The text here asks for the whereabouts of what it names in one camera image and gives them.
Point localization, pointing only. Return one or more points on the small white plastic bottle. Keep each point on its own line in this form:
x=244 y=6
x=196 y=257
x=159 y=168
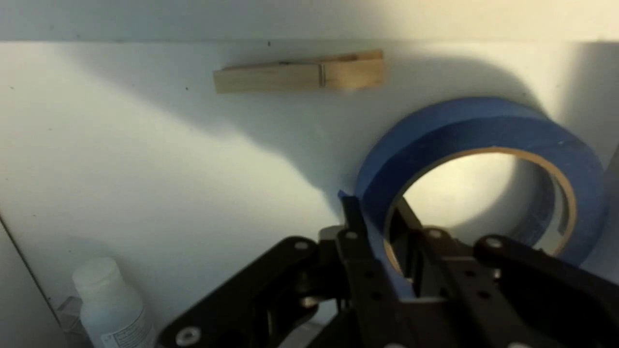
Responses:
x=107 y=309

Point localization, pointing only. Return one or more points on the blue masking tape roll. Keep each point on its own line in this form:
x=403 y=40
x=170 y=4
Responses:
x=490 y=125

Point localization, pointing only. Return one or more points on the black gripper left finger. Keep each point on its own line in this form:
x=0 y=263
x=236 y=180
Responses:
x=302 y=301

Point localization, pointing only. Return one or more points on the wooden clothespin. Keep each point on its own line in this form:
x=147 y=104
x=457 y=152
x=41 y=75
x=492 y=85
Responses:
x=290 y=73

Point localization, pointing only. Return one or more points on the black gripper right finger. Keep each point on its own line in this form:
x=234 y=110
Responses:
x=515 y=301

